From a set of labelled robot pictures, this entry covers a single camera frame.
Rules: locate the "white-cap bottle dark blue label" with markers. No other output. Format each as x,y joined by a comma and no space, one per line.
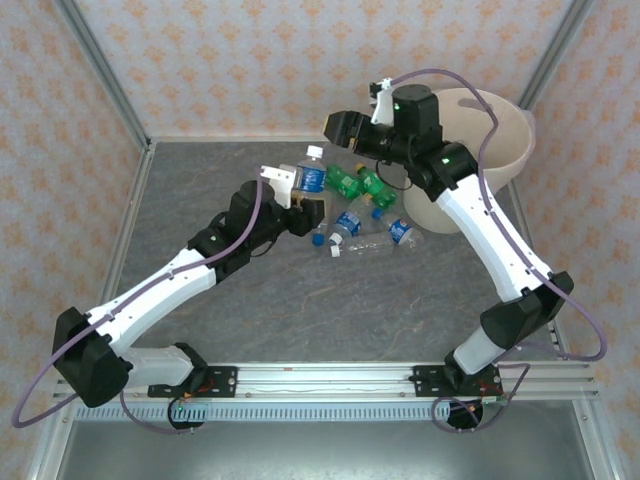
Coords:
312,175

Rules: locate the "clear bottle light-blue red label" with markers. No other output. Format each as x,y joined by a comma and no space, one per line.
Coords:
325,215

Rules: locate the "clear white-cap bottle no label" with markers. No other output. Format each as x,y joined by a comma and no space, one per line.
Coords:
365,245

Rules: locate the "blue-cap bottle round-logo label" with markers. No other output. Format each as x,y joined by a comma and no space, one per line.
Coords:
400,230

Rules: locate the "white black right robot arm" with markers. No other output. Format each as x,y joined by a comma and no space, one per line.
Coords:
490,235

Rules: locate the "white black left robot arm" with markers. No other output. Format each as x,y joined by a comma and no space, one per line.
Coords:
165,285

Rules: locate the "cream plastic bin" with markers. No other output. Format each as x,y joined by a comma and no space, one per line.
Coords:
500,150

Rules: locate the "green bottle ingredient-panel label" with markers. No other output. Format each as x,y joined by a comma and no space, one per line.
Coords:
345,181

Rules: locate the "white-cap bottle barcode blue label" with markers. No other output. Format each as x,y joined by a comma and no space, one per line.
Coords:
350,222

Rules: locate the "green bottle white-logo label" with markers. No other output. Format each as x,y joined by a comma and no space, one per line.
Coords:
377,187

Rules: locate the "metal lower shelf panel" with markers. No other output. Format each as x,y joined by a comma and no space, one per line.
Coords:
320,450

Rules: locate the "aluminium frame post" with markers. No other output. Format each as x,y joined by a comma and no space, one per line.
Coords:
105,75
555,50

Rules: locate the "black left mount plate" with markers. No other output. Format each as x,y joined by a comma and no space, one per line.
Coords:
220,380

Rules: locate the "black mount plate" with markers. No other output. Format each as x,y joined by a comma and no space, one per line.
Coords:
220,380
430,380

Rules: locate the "aluminium front rail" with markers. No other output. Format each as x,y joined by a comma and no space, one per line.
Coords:
325,380

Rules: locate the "black right mount plate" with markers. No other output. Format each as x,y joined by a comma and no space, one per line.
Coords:
430,380

